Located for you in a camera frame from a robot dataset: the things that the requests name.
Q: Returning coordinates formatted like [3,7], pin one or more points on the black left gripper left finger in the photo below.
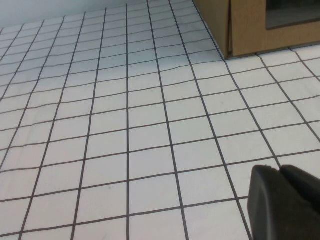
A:
[272,212]

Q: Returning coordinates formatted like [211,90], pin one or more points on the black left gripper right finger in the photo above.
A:
[302,186]

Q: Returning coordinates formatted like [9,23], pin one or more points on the brown cardboard shoe box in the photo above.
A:
[250,30]

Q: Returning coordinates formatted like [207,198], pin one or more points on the white black-grid tablecloth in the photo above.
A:
[125,125]

